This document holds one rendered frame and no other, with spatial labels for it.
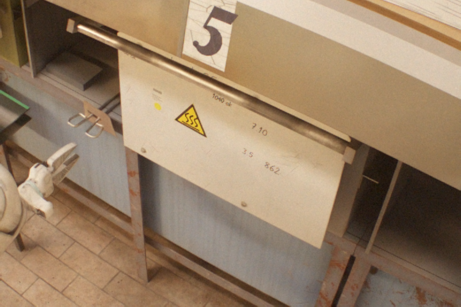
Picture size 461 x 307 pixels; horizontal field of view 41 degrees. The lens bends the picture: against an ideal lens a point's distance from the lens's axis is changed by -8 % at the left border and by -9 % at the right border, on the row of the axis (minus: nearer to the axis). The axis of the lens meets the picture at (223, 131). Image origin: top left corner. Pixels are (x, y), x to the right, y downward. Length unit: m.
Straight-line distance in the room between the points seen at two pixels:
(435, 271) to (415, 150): 0.77
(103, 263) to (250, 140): 1.35
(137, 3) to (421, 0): 0.52
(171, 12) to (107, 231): 1.76
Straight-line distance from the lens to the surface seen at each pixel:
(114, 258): 2.72
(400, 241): 1.79
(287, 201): 1.56
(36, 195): 1.80
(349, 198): 1.64
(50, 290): 2.66
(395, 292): 1.94
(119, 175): 2.32
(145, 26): 1.21
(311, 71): 1.05
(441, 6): 0.98
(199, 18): 1.13
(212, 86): 1.30
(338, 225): 1.73
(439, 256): 1.80
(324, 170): 1.43
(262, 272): 2.19
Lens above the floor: 2.23
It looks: 44 degrees down
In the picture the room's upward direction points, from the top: 4 degrees clockwise
